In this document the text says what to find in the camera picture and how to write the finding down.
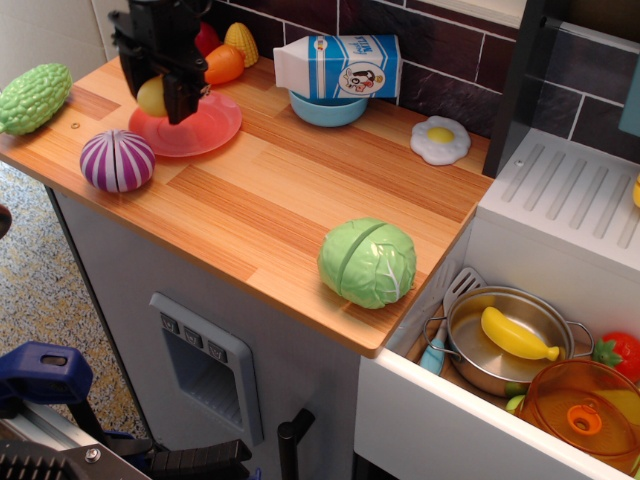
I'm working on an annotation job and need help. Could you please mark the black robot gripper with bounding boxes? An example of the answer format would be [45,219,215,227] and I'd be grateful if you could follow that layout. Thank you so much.
[108,0,212,125]

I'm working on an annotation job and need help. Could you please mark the yellow toy potato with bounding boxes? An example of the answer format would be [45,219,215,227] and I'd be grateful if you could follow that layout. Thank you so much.
[136,76,168,117]

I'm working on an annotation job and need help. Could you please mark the pink plastic plate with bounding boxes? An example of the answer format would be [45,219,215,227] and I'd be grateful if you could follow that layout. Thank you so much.
[129,92,242,157]

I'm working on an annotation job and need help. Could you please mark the red toy pepper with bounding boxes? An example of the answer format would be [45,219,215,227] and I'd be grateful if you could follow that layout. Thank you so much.
[195,22,221,57]

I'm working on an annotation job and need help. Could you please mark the orange toy carrot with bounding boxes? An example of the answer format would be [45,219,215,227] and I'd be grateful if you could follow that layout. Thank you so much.
[205,44,245,85]

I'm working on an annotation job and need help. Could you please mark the yellow toy corn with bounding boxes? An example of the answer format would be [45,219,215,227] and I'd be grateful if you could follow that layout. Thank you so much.
[224,22,259,68]

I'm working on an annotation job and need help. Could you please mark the purple striped toy onion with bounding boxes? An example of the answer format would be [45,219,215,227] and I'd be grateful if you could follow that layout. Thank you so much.
[80,129,155,193]

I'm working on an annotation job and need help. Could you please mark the green toy bitter gourd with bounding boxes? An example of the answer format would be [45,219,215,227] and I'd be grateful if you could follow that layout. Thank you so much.
[1,63,73,135]

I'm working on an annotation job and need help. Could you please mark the light blue bowl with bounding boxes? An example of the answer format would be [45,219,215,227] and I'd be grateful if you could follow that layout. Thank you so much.
[289,91,368,127]

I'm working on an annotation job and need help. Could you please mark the blue white milk carton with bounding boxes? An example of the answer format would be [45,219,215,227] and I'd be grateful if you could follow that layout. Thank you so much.
[273,34,401,100]

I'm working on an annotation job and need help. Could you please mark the green toy cabbage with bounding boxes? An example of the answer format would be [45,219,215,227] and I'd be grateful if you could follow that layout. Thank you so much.
[317,218,417,309]

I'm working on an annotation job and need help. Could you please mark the toy fried egg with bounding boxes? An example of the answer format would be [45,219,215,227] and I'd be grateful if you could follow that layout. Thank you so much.
[410,116,471,166]

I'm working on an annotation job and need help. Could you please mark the grey ice dispenser panel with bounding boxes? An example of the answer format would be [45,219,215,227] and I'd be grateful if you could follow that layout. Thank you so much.
[150,292,264,446]

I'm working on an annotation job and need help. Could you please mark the blue clamp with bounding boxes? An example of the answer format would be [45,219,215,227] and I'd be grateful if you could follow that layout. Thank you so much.
[1,341,93,408]

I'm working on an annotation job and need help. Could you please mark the black clamp bar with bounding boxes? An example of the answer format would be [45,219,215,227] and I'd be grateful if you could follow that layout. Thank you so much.
[143,439,252,480]

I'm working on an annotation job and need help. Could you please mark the grey slotted spatula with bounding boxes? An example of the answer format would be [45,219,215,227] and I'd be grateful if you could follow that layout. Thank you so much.
[419,267,486,375]

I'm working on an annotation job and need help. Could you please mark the stainless steel pot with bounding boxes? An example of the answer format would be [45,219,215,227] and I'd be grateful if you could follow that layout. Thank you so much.
[419,286,595,398]

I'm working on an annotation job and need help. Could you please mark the yellow toy banana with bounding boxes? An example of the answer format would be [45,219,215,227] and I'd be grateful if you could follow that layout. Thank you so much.
[480,307,560,361]

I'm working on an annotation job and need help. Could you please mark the red toy strawberry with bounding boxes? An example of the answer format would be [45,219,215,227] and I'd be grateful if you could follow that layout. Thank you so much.
[592,331,639,384]

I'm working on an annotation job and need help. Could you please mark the orange transparent pot lid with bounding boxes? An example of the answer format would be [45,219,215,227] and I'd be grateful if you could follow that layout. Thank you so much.
[515,360,639,476]

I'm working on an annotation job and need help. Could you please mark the black cabinet door handle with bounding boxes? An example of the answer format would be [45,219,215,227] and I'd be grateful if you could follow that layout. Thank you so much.
[277,408,315,480]

